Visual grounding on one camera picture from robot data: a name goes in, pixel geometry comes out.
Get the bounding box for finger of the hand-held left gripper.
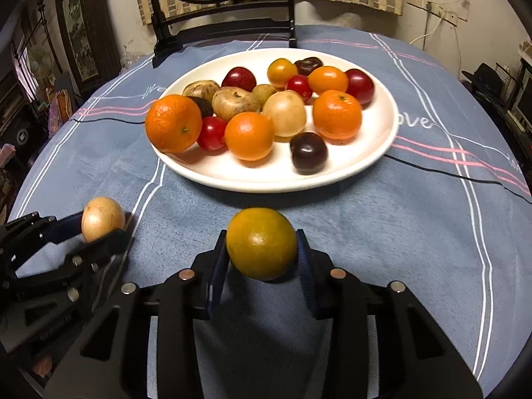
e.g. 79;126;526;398
2;212;86;258
62;215;136;310

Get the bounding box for large orange mandarin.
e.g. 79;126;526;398
145;94;203;154

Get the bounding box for white wall sockets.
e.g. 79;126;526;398
406;0;468;23

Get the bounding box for smooth tan passion fruit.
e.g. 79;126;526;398
262;90;307;138

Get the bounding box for crumpled clear plastic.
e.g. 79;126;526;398
120;44;154;69

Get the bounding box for dark cherry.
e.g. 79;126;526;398
290;132;328;174
294;57;324;76

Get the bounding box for black computer desk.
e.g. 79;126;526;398
461;42;532;163

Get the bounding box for purple orange cloth bag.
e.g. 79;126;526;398
46;89;73;138

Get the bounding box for standing fan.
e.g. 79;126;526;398
25;44;55;79

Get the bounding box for pale yellow potato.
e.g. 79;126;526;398
81;197;126;244

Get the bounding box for round fish screen black stand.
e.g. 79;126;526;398
143;0;298;69

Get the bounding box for blue striped tablecloth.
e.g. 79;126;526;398
8;23;532;399

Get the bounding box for red apple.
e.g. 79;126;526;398
221;66;257;92

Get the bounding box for white oval plate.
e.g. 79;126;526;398
145;48;400;194

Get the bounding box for white power cable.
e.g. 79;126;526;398
409;12;443;46

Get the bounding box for black hat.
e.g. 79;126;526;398
461;63;510;92

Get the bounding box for dark framed painting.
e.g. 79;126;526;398
54;0;121;88

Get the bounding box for dark red cherry tomato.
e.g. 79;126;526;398
345;68;375;105

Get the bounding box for black case with round emblem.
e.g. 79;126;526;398
0;120;40;150

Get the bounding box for small orange mandarin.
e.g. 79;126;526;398
313;90;362;141

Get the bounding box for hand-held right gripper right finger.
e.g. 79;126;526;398
296;228;485;399

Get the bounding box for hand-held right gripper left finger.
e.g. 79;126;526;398
42;233;229;399

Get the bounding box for green yellow mandarin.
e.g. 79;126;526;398
225;208;299;281

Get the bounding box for tan longan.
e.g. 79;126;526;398
252;84;278;104

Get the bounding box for dark purple passion fruit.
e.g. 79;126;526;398
187;96;214;118

